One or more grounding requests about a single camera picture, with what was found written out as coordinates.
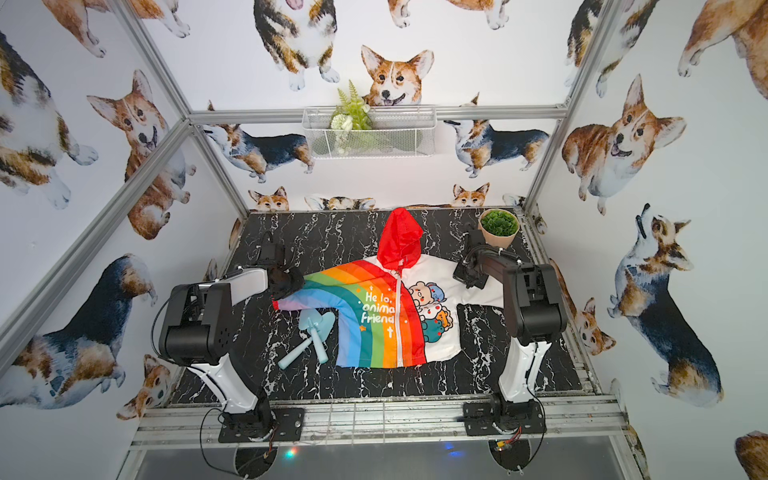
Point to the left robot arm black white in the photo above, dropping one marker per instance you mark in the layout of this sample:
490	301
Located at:
198	333

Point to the white wire mesh basket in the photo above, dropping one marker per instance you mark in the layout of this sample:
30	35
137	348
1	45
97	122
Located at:
396	132

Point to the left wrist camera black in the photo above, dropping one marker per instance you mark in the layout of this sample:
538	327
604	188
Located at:
271	253

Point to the rainbow red hooded kids jacket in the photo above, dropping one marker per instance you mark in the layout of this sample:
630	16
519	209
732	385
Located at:
398	308

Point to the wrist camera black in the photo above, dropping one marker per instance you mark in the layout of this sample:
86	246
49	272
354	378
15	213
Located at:
473	238
271	253

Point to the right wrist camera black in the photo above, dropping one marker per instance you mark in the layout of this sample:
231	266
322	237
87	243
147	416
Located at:
473	238

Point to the aluminium front mounting rail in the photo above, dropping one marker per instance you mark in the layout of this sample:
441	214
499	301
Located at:
383	422

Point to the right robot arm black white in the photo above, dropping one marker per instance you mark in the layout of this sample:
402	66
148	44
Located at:
534	313

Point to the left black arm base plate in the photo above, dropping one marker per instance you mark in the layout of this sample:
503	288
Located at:
279	425

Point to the green fern with white flower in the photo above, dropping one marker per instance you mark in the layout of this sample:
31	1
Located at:
351	115

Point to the light blue toy shovel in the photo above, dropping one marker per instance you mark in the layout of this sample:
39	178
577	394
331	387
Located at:
319	326

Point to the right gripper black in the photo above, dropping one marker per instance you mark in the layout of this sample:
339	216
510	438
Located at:
459	274

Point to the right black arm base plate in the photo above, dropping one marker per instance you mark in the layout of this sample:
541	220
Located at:
505	418

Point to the pink pot with green plant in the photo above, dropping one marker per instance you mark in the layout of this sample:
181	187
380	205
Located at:
498	227

